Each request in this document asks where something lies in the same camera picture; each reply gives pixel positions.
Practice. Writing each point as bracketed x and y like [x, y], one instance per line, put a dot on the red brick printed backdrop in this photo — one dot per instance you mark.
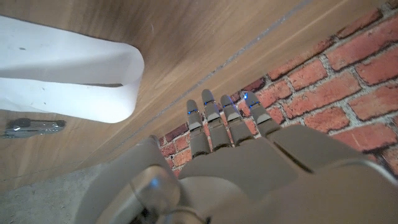
[326, 87]

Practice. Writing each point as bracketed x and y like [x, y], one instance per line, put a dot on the white receipt paper strip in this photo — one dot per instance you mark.
[62, 62]

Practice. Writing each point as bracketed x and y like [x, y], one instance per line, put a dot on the small dark metal clip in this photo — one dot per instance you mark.
[34, 127]

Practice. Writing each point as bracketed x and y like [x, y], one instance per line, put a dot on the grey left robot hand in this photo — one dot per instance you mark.
[248, 174]

